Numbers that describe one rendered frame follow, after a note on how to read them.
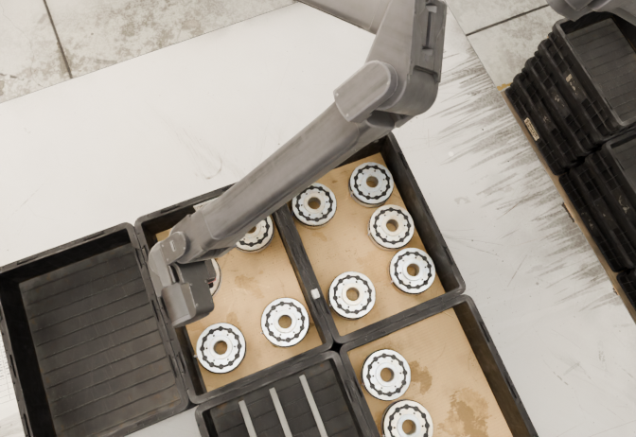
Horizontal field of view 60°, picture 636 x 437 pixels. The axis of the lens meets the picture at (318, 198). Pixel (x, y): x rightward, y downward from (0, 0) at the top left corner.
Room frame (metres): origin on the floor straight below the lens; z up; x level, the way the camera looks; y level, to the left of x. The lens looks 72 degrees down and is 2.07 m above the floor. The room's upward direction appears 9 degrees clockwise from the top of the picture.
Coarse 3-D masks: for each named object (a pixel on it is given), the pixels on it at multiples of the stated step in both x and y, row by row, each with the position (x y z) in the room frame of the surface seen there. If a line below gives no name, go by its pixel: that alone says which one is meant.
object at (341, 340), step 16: (400, 160) 0.49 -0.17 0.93; (416, 192) 0.42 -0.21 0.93; (288, 208) 0.34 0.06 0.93; (288, 224) 0.30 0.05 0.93; (432, 224) 0.35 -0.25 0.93; (304, 256) 0.24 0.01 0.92; (448, 256) 0.29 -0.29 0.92; (320, 288) 0.18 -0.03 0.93; (464, 288) 0.22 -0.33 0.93; (320, 304) 0.15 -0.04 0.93; (432, 304) 0.18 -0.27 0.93; (384, 320) 0.14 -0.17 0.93; (336, 336) 0.09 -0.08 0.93; (352, 336) 0.09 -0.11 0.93
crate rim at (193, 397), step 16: (208, 192) 0.34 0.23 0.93; (176, 208) 0.30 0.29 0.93; (144, 240) 0.22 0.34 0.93; (288, 240) 0.27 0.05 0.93; (144, 256) 0.19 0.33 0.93; (304, 272) 0.20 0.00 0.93; (160, 304) 0.10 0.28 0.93; (320, 320) 0.12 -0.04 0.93; (176, 336) 0.04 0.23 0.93; (176, 352) 0.01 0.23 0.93; (304, 352) 0.05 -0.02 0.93; (320, 352) 0.05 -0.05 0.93; (272, 368) 0.01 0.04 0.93; (192, 384) -0.04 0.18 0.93; (240, 384) -0.03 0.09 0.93; (192, 400) -0.07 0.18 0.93
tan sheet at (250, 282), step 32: (224, 256) 0.23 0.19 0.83; (256, 256) 0.24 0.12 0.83; (224, 288) 0.16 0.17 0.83; (256, 288) 0.17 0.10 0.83; (288, 288) 0.18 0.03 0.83; (224, 320) 0.09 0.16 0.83; (256, 320) 0.10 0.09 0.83; (288, 320) 0.11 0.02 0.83; (224, 352) 0.03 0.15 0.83; (256, 352) 0.04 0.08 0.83; (288, 352) 0.05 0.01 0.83; (224, 384) -0.04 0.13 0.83
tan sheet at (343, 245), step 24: (336, 168) 0.48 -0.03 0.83; (336, 192) 0.42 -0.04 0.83; (336, 216) 0.37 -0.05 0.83; (360, 216) 0.37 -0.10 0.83; (312, 240) 0.30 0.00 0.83; (336, 240) 0.31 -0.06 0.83; (360, 240) 0.32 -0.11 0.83; (312, 264) 0.24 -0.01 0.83; (336, 264) 0.25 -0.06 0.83; (360, 264) 0.26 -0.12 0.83; (384, 264) 0.27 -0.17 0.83; (384, 288) 0.22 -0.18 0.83; (432, 288) 0.23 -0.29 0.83; (384, 312) 0.16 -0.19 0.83
